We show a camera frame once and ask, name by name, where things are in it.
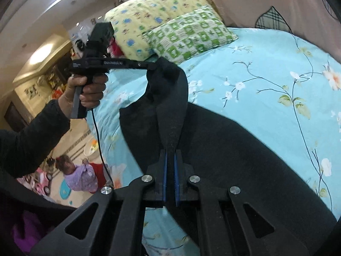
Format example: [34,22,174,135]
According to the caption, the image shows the left forearm in black sleeve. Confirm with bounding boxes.
[1,100,70,179]

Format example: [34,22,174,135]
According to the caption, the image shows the green checkered pillow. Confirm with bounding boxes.
[143,5,238,65]

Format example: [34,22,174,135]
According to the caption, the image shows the pink quilt with plaid hearts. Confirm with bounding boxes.
[211,0,340,61]

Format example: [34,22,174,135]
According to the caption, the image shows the person's left hand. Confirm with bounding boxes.
[58,74,108,118]

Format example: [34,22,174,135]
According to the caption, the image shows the light blue floral bedsheet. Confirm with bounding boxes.
[94,28,340,255]

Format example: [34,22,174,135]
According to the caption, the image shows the black pants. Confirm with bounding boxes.
[120,58,340,255]

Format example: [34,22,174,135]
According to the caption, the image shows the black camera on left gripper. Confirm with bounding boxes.
[84,22,114,57]

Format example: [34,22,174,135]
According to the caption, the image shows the child in purple clothes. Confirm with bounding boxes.
[55,154,98,193]

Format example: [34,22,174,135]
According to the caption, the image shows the yellow cartoon print pillow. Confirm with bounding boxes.
[105,0,212,61]

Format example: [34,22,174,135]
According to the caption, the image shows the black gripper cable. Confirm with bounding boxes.
[91,108,114,187]

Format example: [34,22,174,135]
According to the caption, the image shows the pink toy car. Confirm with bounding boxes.
[31,168,53,196]

